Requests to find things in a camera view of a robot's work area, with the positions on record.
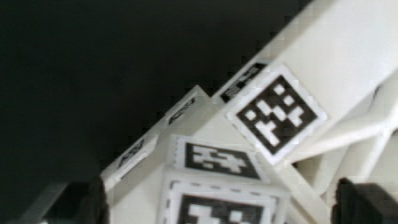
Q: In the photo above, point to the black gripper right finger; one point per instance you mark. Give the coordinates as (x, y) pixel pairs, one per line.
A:
(364, 204)

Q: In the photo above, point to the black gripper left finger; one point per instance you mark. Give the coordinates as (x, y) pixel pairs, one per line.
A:
(69, 204)

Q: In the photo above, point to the white chair back frame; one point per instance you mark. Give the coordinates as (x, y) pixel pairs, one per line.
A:
(306, 109)

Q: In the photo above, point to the white leg block with tag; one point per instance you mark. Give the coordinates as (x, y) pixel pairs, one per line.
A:
(219, 190)

